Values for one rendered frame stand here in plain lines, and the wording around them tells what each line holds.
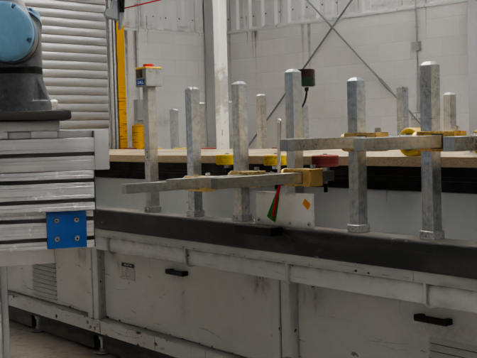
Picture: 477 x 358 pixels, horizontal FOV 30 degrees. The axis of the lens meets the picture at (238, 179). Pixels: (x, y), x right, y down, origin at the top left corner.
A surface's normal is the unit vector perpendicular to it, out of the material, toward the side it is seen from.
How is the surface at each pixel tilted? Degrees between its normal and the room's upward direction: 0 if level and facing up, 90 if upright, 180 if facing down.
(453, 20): 90
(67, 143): 90
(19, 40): 97
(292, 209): 90
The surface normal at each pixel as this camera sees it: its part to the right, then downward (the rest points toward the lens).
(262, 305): -0.78, 0.05
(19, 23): 0.18, 0.17
